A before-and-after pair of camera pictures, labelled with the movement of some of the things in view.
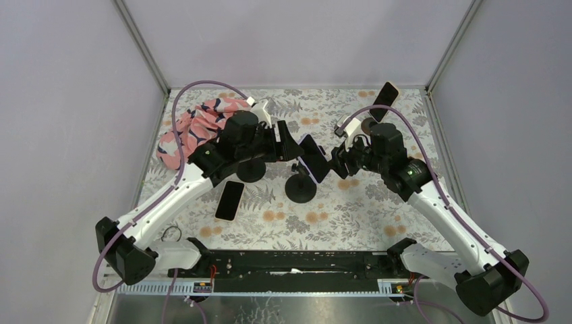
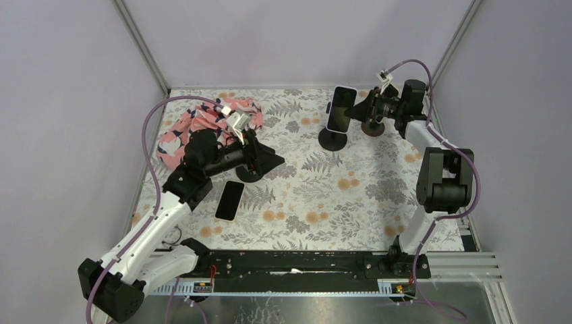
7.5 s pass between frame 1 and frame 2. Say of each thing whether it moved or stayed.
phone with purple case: moved
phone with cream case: stayed
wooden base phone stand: stayed
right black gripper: moved
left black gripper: moved
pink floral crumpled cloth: stayed
